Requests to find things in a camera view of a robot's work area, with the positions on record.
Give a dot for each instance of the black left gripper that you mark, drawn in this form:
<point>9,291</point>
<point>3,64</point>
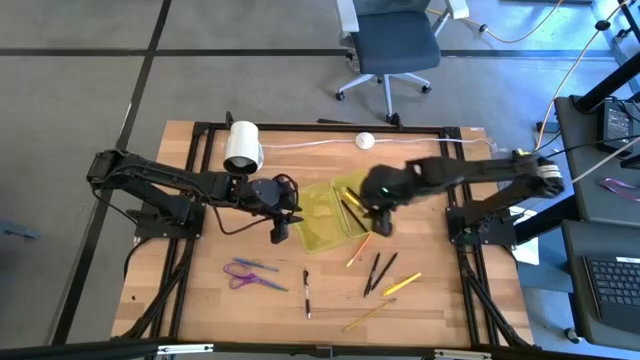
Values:
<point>265,195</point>

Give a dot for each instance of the yellow highlighter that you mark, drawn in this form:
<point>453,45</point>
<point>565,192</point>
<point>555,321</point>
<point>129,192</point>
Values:
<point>402,284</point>
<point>354,198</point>

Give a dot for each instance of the dark grey side desk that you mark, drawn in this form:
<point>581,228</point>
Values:
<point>575,300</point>
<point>585,165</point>

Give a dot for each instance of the blue office chair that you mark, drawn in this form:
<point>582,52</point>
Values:
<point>395,45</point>

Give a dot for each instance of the black power adapter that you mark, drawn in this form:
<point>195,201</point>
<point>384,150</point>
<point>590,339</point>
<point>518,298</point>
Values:
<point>615,127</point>

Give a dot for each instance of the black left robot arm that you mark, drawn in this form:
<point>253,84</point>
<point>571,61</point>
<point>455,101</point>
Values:
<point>165,175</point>

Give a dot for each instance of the black aluminium table frame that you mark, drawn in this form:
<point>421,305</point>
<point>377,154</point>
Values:
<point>300,127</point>

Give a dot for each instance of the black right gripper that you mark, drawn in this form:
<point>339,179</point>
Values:
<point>387,187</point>

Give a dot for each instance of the black metal stand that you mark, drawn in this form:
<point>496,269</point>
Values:
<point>605,85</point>

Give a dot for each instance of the purple ribbon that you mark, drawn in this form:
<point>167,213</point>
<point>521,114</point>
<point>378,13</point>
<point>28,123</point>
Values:
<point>620,189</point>

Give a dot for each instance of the orange pencil yellow eraser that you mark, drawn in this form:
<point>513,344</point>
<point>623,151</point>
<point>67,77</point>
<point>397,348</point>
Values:
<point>359,250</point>

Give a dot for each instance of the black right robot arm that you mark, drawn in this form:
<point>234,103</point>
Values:
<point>475,172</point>

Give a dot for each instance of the purple scissors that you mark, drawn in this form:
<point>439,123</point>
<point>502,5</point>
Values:
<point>257,280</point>

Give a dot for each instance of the grey floor object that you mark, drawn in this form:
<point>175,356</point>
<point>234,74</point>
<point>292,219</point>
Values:
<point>17,230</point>

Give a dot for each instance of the black marker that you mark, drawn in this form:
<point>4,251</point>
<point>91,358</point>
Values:
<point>354,215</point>

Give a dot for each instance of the blue pen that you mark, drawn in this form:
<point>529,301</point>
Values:
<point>255,264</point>

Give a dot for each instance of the yellow-green plastic supply box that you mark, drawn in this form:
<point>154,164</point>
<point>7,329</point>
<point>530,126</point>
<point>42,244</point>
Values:
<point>320,220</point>

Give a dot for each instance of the black keyboard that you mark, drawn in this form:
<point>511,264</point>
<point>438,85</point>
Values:
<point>615,290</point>

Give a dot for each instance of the black silver click pen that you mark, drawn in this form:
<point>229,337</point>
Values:
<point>306,295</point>

